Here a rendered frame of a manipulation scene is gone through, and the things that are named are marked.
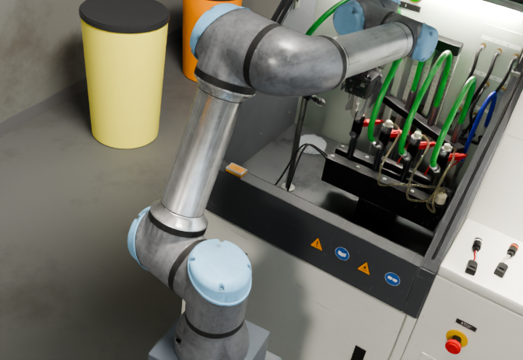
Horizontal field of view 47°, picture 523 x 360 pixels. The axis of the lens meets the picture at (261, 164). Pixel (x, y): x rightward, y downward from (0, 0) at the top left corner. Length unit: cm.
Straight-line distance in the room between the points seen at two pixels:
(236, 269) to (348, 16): 59
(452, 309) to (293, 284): 44
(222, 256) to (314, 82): 36
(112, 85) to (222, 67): 213
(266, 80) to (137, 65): 212
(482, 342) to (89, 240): 180
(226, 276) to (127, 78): 212
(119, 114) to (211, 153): 216
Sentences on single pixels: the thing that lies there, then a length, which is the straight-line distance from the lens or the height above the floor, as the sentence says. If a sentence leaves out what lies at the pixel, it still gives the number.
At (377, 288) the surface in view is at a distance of 155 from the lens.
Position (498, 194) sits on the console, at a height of 106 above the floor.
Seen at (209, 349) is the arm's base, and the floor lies 96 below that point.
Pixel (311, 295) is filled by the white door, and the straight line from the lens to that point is 167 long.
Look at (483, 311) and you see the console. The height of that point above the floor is 91.
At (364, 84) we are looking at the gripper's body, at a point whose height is 126.
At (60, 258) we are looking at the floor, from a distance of 272.
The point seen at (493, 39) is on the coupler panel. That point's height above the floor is 133.
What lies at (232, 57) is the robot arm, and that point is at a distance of 100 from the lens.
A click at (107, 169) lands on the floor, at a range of 319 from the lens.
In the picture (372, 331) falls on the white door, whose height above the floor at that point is 68.
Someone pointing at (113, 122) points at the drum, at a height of 17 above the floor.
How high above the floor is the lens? 189
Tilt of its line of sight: 35 degrees down
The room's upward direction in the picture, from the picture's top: 9 degrees clockwise
